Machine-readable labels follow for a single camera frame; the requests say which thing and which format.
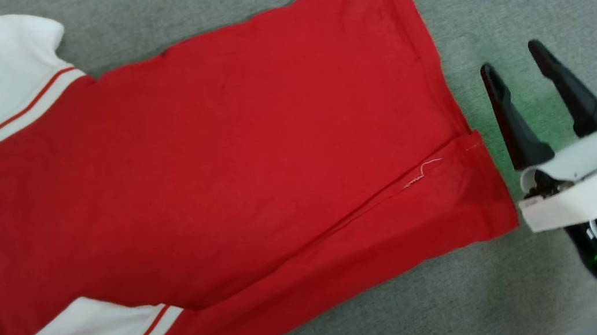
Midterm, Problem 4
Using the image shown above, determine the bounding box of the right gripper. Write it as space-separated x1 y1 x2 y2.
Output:
477 31 597 205

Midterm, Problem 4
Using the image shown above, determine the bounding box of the red and white basketball jersey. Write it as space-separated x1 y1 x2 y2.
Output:
0 0 536 335

